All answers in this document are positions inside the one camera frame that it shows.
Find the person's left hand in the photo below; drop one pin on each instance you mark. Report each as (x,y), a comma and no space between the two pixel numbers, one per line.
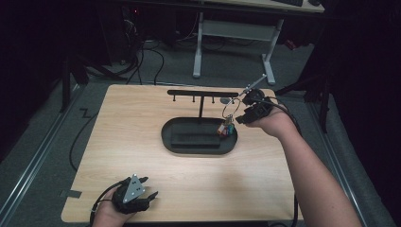
(105,213)

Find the black key stand with tray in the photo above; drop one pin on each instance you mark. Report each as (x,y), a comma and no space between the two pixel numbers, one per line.
(189,126)

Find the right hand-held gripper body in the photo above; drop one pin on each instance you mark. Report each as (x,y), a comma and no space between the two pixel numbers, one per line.
(260,108)

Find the dark computer tower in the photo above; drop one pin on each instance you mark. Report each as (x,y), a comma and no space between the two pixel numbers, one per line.
(124,34)

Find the grey round table grommet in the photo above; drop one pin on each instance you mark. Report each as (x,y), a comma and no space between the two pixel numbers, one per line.
(224,100)

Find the black keyboard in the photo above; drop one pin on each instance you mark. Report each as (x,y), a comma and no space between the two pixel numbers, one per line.
(288,2)

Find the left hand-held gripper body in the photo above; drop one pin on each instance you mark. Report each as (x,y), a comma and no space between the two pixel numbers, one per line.
(129,198)

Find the aluminium floor rail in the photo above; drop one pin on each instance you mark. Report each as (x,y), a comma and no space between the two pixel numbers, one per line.
(342,176)
(38,157)

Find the black metal stand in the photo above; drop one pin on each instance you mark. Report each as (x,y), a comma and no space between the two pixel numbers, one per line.
(323,104)
(65,85)

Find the grey desk with metal legs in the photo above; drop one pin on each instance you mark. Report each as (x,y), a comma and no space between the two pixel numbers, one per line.
(235,30)

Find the grey tape patch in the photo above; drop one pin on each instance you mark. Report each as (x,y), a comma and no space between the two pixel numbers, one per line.
(71,193)

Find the person's right hand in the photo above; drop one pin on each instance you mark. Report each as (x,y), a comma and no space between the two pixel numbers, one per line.
(279,124)

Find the black wallet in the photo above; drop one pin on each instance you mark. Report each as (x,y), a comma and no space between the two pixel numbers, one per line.
(195,141)

